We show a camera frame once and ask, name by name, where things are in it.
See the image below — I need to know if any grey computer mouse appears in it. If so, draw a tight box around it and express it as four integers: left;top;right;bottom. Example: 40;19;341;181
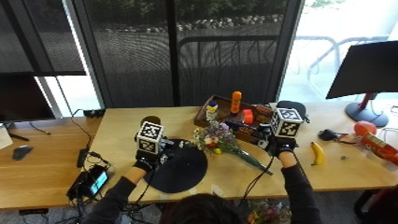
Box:
11;145;34;161

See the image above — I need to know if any colourful flowers bunch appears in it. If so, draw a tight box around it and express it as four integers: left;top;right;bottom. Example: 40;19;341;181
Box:
245;199;295;224

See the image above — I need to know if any brown wooden tray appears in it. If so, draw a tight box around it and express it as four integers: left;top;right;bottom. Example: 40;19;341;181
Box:
193;94;276;146

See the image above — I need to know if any white right marker cube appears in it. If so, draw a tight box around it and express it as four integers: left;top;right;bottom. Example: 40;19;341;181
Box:
271;107;305;138

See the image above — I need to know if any red ball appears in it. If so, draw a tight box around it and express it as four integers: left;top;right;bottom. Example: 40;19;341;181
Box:
353;120;378;137

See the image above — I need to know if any orange bottle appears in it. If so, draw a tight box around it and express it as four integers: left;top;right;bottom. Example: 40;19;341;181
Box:
229;91;243;115

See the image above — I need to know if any black monitor with red stand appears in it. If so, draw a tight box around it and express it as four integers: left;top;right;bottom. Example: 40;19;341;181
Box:
325;40;398;128

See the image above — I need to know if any person's right hand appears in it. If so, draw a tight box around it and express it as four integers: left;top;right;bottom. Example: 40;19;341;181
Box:
257;132;299;158

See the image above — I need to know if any white left marker cube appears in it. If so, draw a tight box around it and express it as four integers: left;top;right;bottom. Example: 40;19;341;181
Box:
135;120;165;155

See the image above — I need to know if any person's left hand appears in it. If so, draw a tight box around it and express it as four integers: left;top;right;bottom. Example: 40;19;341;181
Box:
132;139;176;173

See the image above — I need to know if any black glove cable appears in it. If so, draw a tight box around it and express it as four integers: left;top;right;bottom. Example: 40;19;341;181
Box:
240;154;276;203

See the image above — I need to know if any metal bicycle rack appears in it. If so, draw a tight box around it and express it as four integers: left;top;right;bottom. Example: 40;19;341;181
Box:
291;35;390;91

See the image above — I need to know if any black device with lit screen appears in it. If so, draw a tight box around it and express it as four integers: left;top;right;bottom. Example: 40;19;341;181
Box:
67;163;112;201

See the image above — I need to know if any dark blue packet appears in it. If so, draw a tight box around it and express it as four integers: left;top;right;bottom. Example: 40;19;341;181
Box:
225;119;261;138

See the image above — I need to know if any black round mat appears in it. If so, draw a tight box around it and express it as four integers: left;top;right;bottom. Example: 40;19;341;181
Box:
143;138;209;194

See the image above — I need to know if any white bottle with blue cap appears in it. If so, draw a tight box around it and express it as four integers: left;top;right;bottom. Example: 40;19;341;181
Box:
205;100;219;122

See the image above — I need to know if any mixed flower bouquet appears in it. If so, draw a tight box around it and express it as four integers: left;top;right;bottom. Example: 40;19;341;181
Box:
191;119;275;176

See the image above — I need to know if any black plug block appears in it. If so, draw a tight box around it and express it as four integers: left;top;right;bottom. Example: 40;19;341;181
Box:
83;108;107;119

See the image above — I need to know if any black power adapter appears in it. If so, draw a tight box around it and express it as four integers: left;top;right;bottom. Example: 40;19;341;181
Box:
76;147;91;169

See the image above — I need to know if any yellow banana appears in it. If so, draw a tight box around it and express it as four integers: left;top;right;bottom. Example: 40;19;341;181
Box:
311;141;327;167

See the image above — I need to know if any black clip tool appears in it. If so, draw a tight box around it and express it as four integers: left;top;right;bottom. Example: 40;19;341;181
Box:
317;128;350;143

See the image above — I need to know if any orange snack packet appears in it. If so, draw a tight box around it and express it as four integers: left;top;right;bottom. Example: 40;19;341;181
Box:
255;104;275;125

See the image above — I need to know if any white marker cube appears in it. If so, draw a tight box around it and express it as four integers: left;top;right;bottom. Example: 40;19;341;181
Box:
135;120;165;155
271;107;305;138

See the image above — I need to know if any orange red cup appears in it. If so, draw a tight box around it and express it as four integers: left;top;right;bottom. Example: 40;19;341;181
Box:
241;108;256;126

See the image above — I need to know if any white paper sheet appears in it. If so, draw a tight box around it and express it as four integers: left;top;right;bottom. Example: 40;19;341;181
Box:
0;123;15;151

